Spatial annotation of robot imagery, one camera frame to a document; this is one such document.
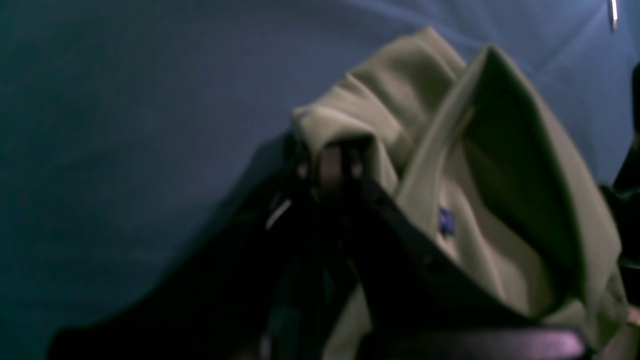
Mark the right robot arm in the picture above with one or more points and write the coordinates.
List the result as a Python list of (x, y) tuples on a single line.
[(623, 200)]

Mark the blue table cloth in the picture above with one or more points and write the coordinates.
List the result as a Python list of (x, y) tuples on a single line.
[(127, 127)]

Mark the light green T-shirt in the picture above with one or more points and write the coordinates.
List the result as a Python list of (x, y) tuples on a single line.
[(479, 163)]

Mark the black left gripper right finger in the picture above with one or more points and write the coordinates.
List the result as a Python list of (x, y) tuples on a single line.
[(423, 307)]

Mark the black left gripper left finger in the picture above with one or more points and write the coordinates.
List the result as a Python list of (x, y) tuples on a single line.
[(254, 290)]

